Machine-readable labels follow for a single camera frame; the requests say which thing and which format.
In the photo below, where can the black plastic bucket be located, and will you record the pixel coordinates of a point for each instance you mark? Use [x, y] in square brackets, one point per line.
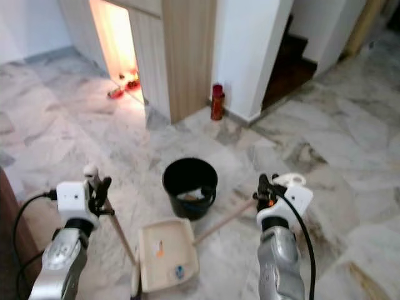
[190, 211]

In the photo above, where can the small red object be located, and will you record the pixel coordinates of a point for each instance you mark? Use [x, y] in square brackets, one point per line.
[131, 82]
[115, 93]

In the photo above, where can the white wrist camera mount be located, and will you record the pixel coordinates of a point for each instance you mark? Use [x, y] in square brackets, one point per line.
[297, 199]
[72, 197]

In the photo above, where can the light wood cabinet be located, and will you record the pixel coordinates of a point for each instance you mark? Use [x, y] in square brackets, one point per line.
[190, 56]

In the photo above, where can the red spray can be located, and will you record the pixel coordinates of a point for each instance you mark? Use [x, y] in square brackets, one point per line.
[217, 103]

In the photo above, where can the dark wood stair steps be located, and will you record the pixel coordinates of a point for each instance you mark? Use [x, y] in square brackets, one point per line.
[287, 65]

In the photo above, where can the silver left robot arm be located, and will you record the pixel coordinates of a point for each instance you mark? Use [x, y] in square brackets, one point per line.
[59, 262]

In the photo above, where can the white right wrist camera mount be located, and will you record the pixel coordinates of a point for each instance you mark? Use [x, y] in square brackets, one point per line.
[297, 199]

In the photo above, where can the wooden door frame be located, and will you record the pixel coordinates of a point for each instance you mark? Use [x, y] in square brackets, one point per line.
[364, 25]

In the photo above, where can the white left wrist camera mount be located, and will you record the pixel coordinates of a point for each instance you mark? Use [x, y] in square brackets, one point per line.
[72, 197]

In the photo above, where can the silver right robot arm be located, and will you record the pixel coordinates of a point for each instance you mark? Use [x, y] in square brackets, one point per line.
[278, 262]

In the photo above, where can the dark brown furniture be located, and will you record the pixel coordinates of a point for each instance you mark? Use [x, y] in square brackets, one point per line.
[14, 262]

